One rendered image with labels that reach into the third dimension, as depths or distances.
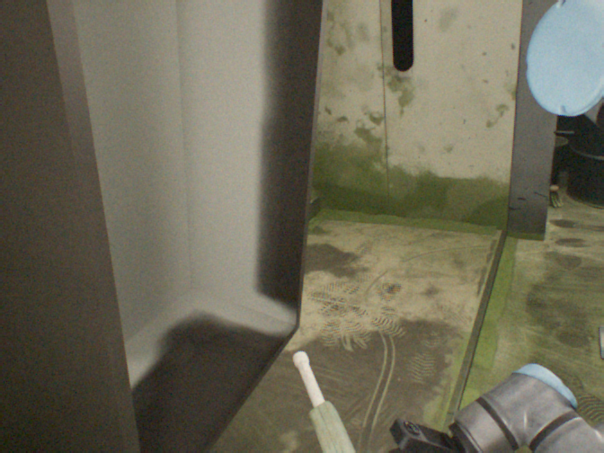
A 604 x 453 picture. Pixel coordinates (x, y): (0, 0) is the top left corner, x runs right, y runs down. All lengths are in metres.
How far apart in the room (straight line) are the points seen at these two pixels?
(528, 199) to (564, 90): 2.11
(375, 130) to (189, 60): 1.71
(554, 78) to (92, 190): 0.48
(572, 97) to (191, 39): 0.80
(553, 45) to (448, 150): 2.07
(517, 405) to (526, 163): 1.88
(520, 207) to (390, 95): 0.89
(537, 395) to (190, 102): 0.91
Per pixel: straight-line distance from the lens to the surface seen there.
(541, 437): 0.83
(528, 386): 0.84
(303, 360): 1.06
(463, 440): 0.83
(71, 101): 0.48
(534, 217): 2.69
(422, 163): 2.67
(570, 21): 0.56
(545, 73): 0.58
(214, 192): 1.20
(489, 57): 2.50
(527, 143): 2.56
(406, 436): 0.76
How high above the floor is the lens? 1.20
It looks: 24 degrees down
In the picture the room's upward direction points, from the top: 7 degrees counter-clockwise
